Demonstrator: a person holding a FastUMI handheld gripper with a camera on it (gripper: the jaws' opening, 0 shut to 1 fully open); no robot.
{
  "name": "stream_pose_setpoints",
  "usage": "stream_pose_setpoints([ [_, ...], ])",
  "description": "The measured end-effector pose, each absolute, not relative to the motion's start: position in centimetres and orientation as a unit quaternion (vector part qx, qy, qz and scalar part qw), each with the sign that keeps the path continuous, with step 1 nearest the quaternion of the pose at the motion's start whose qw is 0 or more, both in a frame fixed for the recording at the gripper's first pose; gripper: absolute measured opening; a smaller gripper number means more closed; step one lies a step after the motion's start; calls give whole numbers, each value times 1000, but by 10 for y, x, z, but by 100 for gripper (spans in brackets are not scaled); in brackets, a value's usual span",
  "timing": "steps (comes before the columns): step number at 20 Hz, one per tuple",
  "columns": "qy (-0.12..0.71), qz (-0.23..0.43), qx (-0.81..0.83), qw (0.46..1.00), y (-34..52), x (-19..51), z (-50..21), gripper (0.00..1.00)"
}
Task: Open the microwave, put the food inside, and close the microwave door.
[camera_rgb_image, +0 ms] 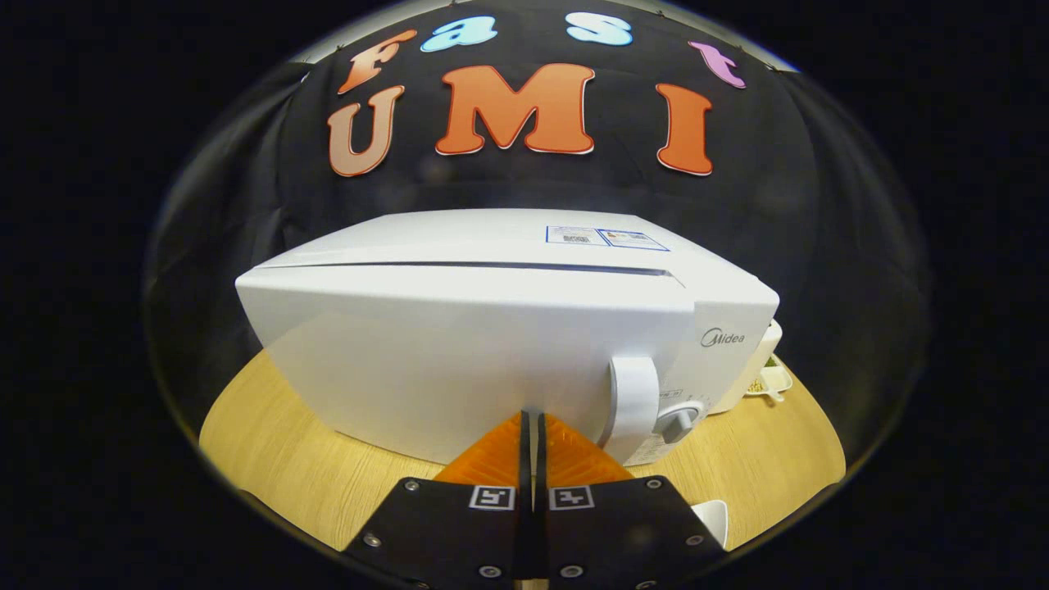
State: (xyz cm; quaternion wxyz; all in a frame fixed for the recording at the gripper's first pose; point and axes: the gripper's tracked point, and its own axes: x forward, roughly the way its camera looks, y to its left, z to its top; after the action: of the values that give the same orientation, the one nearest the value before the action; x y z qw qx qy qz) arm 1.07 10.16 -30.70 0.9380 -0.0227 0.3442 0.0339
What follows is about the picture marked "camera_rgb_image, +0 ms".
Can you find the white rectangular dish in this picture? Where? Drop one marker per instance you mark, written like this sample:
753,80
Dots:
715,516

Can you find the small dish with grains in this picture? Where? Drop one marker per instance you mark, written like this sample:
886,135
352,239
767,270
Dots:
774,381

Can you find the white microwave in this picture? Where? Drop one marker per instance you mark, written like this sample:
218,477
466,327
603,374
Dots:
459,352

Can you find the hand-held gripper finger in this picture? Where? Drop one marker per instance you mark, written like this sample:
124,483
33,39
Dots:
542,467
525,459

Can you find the white toaster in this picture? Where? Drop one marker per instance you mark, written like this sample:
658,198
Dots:
758,369

